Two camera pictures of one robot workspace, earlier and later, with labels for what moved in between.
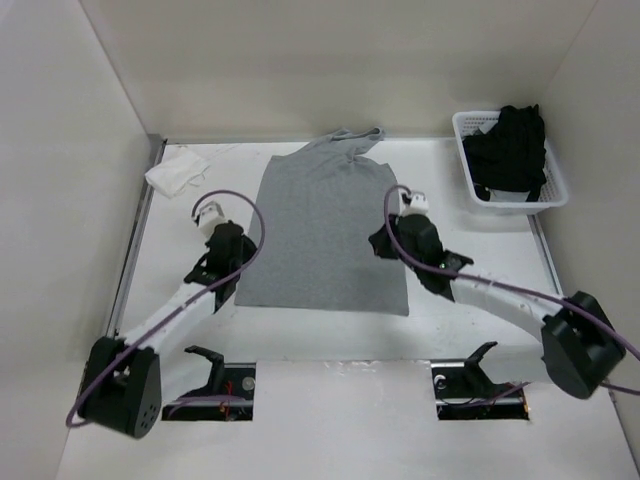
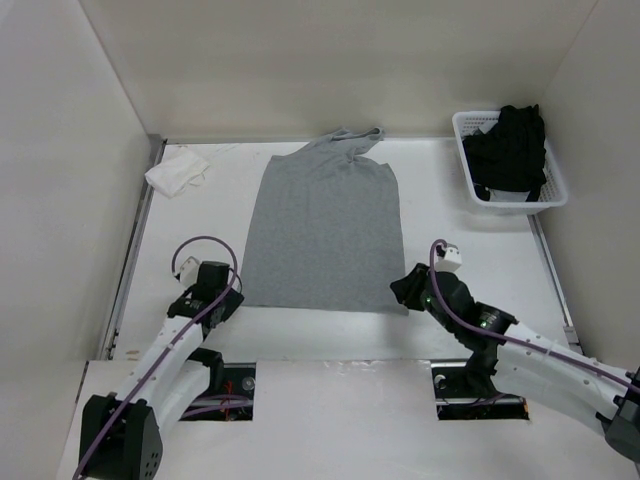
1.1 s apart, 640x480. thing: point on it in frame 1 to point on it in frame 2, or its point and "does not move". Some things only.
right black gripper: x=381 y=243 to x=407 y=287
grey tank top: x=320 y=207 does not move
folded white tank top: x=172 y=175 does not move
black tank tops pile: x=511 y=155 does not move
